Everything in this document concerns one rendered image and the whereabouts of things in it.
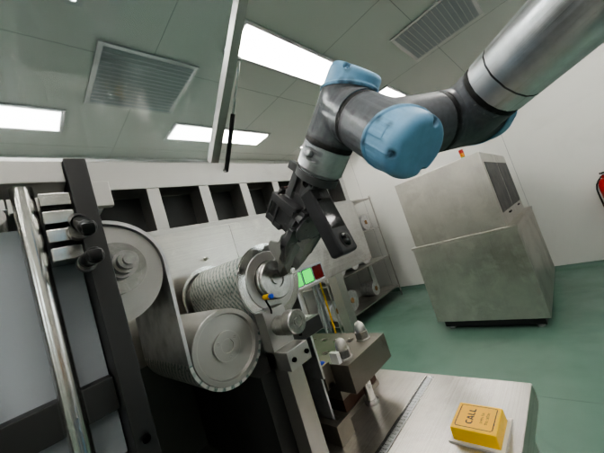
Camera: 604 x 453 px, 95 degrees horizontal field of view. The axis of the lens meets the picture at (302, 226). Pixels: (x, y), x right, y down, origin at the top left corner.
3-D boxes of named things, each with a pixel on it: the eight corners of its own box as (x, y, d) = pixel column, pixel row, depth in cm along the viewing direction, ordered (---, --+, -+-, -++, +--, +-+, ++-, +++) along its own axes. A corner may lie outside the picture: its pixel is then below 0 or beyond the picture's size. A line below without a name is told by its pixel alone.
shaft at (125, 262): (116, 277, 28) (108, 246, 29) (105, 284, 32) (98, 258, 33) (149, 268, 31) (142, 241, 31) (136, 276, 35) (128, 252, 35)
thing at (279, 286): (253, 271, 50) (279, 252, 55) (247, 273, 51) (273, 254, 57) (273, 306, 51) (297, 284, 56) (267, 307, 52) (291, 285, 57)
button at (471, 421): (501, 452, 43) (495, 436, 43) (453, 440, 47) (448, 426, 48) (508, 421, 48) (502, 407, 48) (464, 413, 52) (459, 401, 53)
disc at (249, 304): (251, 333, 48) (226, 252, 50) (249, 333, 49) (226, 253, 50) (307, 303, 59) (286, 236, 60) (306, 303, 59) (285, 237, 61)
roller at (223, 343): (204, 405, 41) (182, 324, 42) (152, 384, 58) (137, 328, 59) (267, 363, 49) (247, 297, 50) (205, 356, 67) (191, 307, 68)
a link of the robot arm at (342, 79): (354, 62, 32) (320, 53, 38) (321, 152, 37) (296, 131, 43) (400, 83, 36) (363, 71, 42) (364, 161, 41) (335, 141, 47)
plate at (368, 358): (357, 395, 57) (347, 365, 58) (251, 375, 85) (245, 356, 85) (391, 356, 69) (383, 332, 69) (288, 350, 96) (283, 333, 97)
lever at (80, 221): (79, 238, 22) (76, 221, 21) (67, 228, 25) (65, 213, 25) (101, 235, 23) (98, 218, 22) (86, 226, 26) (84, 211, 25)
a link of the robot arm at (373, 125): (483, 102, 29) (410, 81, 37) (395, 118, 25) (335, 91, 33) (457, 171, 34) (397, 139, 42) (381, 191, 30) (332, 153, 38)
